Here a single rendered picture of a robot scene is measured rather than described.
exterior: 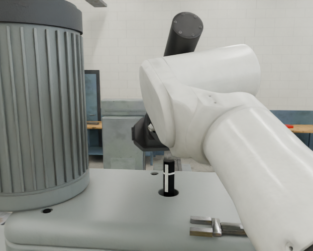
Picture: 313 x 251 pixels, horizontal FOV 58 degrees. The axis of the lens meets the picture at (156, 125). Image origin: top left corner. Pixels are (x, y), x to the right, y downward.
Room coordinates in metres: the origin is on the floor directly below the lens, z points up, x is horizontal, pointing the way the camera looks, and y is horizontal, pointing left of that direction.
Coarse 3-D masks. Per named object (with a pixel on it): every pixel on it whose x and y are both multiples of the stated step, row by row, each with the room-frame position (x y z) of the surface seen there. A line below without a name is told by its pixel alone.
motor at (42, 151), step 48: (0, 0) 0.40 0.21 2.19; (48, 0) 0.43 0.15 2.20; (0, 48) 0.40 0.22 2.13; (48, 48) 0.43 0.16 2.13; (0, 96) 0.40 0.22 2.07; (48, 96) 0.43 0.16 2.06; (0, 144) 0.40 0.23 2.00; (48, 144) 0.42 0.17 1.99; (0, 192) 0.40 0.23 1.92; (48, 192) 0.42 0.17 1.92
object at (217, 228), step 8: (192, 216) 0.37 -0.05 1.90; (200, 216) 0.37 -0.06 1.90; (200, 224) 0.36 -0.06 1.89; (208, 224) 0.36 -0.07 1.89; (216, 224) 0.35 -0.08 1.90; (224, 224) 0.35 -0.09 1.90; (232, 224) 0.35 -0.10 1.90; (240, 224) 0.35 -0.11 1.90; (192, 232) 0.34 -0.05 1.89; (200, 232) 0.34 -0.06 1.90; (208, 232) 0.33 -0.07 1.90; (216, 232) 0.33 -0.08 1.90; (224, 232) 0.34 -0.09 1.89; (232, 232) 0.34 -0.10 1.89; (240, 232) 0.34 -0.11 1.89
